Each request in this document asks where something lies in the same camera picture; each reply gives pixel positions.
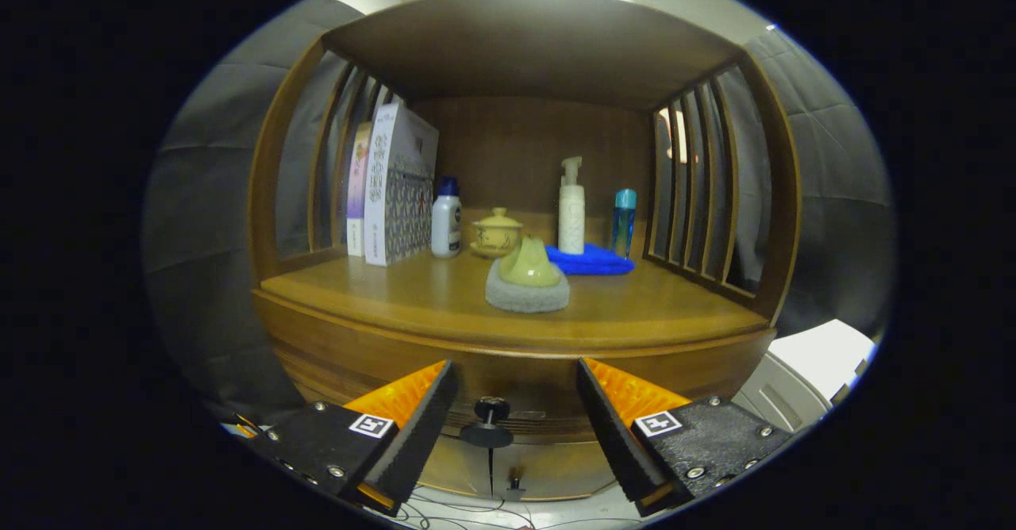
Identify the white furniture unit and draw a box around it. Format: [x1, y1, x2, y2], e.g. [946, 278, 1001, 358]
[732, 319, 876, 433]

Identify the yellow lidded tea cup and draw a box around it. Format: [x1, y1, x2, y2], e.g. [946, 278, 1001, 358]
[470, 207, 524, 259]

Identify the blue folded cloth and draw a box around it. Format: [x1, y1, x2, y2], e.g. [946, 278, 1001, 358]
[546, 244, 636, 276]

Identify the yellow grey scrub brush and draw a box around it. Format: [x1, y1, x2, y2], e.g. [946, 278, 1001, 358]
[485, 236, 571, 313]

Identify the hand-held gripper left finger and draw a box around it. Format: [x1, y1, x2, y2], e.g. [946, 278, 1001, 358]
[256, 359, 460, 515]

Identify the wooden countertop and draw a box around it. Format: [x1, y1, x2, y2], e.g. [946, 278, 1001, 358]
[260, 209, 771, 350]

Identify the thick white book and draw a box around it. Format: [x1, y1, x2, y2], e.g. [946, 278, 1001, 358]
[364, 102, 440, 267]

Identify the thin purple book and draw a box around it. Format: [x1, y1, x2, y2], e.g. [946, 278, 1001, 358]
[346, 122, 374, 257]

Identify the brown wooden cabinet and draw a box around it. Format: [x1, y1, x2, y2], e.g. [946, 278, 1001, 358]
[248, 0, 802, 503]

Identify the clear blue bottle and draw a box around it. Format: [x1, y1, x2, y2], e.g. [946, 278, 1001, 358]
[611, 189, 637, 259]

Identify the white bottle blue cap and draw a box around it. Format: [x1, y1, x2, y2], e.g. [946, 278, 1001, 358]
[431, 177, 463, 259]

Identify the wooden cabinet door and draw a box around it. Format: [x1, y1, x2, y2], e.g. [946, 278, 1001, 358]
[417, 435, 493, 501]
[491, 439, 616, 503]

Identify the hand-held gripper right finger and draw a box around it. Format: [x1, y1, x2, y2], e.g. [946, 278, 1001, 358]
[576, 357, 795, 517]

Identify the white pump bottle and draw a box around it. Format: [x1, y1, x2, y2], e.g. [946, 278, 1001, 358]
[558, 156, 586, 255]

